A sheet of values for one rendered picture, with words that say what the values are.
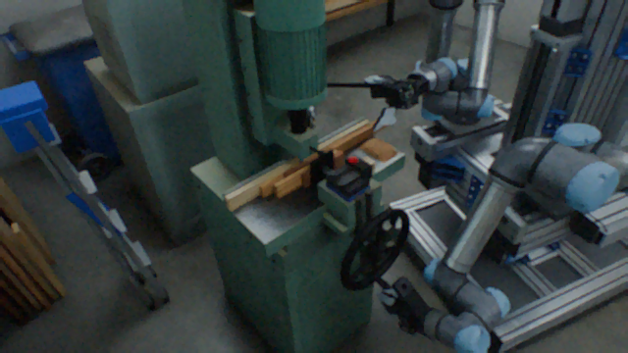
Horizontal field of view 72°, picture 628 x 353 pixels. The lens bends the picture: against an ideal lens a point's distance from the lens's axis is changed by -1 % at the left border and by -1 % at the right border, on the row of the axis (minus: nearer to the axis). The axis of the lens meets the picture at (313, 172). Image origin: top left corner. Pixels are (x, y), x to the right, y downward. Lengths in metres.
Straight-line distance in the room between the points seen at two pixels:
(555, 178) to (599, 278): 1.23
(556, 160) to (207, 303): 1.70
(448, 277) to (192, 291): 1.44
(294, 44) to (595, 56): 0.96
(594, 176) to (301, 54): 0.71
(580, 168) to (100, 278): 2.21
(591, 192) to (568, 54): 0.66
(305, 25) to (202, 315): 1.54
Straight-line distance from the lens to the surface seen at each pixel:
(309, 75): 1.16
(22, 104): 1.63
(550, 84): 1.66
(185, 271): 2.41
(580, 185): 1.08
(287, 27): 1.09
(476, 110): 1.46
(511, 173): 1.13
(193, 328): 2.20
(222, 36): 1.29
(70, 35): 2.75
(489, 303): 1.21
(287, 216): 1.29
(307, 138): 1.30
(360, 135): 1.55
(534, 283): 2.15
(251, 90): 1.33
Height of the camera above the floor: 1.82
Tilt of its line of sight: 40 degrees down
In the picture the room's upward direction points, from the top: 3 degrees counter-clockwise
